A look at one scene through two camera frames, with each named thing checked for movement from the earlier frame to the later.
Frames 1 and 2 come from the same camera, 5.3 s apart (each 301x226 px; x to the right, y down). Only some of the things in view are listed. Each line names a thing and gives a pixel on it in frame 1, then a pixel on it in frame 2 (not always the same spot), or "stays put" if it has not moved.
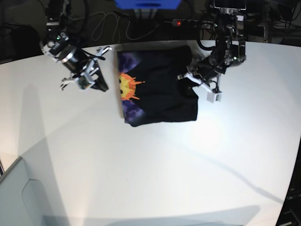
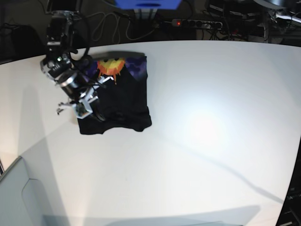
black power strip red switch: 191,23 stays put
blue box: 147,4 stays put
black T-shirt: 150,91 to 123,102
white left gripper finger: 66,81 to 61,104
